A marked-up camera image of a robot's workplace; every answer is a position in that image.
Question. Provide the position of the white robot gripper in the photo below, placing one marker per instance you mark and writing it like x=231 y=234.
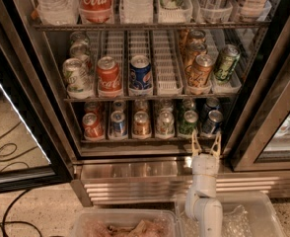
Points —
x=205 y=164

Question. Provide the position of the blue pepsi can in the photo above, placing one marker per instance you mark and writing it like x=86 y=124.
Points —
x=210 y=104
x=118 y=122
x=212 y=123

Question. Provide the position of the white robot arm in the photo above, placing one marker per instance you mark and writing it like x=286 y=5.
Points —
x=201 y=203

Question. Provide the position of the green can front bottom shelf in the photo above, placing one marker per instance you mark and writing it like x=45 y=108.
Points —
x=188 y=122

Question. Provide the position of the white green can bottom shelf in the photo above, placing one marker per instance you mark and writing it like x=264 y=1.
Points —
x=165 y=124

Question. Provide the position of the white green can shelf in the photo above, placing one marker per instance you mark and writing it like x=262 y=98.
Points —
x=75 y=75
x=165 y=124

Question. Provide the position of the green can rear bottom shelf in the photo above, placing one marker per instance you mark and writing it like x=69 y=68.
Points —
x=187 y=105

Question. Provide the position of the orange can front bottom shelf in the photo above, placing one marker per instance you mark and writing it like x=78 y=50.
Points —
x=141 y=124

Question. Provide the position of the orange can shelf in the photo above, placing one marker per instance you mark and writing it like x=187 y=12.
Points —
x=200 y=69
x=141 y=124

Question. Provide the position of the orange can front middle shelf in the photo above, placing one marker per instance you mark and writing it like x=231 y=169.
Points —
x=200 y=69

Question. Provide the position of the white empty shelf tray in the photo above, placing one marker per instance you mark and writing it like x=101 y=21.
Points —
x=168 y=76

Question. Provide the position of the blue pepsi can middle shelf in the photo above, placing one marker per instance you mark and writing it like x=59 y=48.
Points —
x=140 y=73

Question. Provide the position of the red coke can bottom shelf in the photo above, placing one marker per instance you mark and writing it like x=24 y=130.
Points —
x=93 y=128

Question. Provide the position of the red coca-cola can middle shelf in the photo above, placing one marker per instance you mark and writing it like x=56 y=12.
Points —
x=109 y=74

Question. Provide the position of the white green can middle shelf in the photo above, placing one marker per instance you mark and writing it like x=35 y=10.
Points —
x=75 y=75

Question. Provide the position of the open glass fridge door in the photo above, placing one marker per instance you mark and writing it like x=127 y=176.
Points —
x=32 y=152

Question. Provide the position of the clear plastic bin with bubble wrap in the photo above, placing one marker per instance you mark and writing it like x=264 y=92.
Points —
x=249 y=214

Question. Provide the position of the clear plastic bin with items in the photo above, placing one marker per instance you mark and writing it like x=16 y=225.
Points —
x=116 y=222

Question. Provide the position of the clear water bottle top middle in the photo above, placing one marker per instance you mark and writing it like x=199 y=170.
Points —
x=136 y=11

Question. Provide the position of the clear water bottle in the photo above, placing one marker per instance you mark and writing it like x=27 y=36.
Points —
x=136 y=11
x=58 y=12

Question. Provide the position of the clear water bottle top left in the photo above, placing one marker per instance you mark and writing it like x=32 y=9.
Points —
x=58 y=12

